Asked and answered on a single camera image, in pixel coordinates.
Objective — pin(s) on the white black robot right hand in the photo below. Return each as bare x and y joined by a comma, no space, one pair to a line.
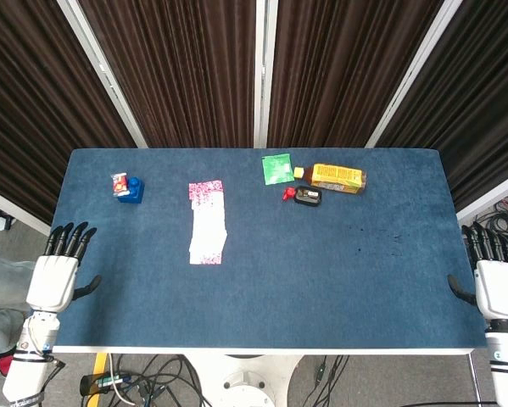
501,290

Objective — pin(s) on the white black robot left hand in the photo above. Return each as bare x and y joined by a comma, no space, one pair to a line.
52,282

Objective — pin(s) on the pink white patterned cloth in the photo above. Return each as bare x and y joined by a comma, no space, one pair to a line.
209,224

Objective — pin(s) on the white power adapter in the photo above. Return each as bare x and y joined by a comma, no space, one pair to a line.
4,222

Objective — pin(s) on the grey jeans person leg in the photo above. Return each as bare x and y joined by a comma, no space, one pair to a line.
3,280

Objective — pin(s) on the dark brown curtain panel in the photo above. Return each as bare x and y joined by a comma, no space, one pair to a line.
342,72
181,72
478,110
37,110

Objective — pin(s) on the red shoe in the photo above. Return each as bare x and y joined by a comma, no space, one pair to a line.
3,364

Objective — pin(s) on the small red white snack packet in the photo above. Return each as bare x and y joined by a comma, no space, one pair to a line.
119,185

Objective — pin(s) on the blue toy building block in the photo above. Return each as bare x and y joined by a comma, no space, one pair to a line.
133,193

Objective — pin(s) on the yellow label tea bottle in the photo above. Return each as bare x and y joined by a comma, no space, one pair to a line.
336,178

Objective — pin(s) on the black red small gadget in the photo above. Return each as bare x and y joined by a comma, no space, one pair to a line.
306,196

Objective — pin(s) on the green foil sachet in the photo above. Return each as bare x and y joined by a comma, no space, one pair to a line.
277,168

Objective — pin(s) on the white partition frame rail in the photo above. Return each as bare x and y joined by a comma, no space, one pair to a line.
16,214
491,195

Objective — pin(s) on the white partition frame post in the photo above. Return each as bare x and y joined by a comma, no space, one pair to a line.
414,72
265,72
103,74

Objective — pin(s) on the white table pedestal base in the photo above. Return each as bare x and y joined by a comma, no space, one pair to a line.
245,379

